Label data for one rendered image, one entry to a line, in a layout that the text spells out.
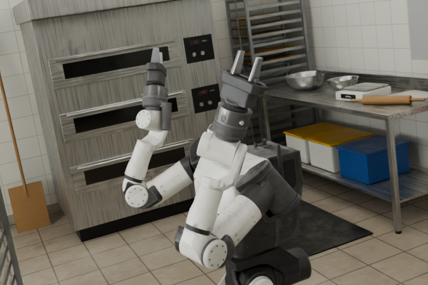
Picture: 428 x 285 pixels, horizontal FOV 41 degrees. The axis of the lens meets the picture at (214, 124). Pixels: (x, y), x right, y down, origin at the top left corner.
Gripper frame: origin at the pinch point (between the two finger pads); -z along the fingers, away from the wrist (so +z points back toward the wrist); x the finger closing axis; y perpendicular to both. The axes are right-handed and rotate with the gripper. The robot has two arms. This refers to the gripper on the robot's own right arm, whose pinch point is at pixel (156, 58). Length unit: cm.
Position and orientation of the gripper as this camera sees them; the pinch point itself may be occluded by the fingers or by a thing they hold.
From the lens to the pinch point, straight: 205.5
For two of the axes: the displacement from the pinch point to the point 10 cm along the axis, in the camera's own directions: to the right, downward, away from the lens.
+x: -1.3, -1.7, -9.8
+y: -9.9, -0.1, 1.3
